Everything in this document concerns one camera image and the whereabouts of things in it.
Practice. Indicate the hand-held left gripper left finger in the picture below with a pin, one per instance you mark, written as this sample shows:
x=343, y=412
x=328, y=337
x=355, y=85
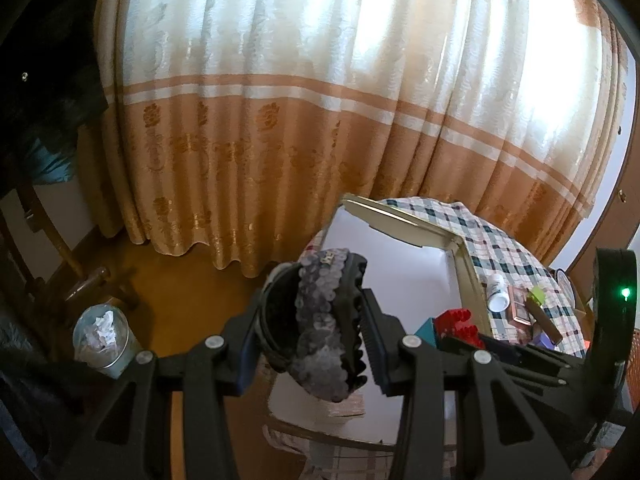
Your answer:
x=245, y=360

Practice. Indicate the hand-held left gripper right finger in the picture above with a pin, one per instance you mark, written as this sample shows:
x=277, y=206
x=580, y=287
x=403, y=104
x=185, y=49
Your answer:
x=375, y=347

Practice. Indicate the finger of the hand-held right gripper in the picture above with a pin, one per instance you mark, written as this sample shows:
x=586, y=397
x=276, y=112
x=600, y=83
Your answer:
x=520, y=351
x=535, y=375

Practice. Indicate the small purple block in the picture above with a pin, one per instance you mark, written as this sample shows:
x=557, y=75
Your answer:
x=542, y=341

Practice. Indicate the brown cylindrical case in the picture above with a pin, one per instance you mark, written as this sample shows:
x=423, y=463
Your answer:
x=547, y=327

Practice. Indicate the pink makeup palette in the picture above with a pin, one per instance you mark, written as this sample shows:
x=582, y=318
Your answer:
x=521, y=312

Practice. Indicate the teal building block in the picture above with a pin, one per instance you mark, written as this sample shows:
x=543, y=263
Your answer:
x=427, y=332

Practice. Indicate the green toy block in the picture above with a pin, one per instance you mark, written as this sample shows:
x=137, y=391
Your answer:
x=536, y=295

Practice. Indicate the white pill bottle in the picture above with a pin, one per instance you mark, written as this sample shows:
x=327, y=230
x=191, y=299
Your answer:
x=497, y=295

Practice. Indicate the black sequined shoe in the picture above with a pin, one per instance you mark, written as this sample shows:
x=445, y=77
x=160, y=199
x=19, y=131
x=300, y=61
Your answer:
x=320, y=310

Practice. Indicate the red building block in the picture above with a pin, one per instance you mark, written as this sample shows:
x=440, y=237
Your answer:
x=457, y=325

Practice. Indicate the white box with gold rim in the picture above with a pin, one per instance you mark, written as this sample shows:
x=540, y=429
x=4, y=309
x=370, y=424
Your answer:
x=400, y=280

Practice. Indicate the plaid tablecloth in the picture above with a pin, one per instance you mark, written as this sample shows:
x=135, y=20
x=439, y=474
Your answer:
x=505, y=255

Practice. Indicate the wooden door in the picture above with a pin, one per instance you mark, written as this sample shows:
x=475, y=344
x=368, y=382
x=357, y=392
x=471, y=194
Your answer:
x=620, y=220

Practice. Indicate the metal trash can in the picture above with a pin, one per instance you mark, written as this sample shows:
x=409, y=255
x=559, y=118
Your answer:
x=112, y=355

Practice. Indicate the crumpled white paper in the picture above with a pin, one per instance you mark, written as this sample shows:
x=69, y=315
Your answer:
x=102, y=327

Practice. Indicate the wooden chair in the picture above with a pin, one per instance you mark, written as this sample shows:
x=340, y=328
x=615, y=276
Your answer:
x=65, y=255

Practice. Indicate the dark cloth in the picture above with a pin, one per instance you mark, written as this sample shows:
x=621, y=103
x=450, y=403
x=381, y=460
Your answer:
x=30, y=400

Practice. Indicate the cream and orange curtain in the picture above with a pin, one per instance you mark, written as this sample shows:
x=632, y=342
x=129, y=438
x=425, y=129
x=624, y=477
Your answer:
x=300, y=110

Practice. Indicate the teal cloth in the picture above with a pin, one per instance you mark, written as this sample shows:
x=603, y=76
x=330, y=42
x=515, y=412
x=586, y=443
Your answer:
x=52, y=162

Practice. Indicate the dark hanging clothing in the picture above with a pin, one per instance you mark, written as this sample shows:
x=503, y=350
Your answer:
x=45, y=85

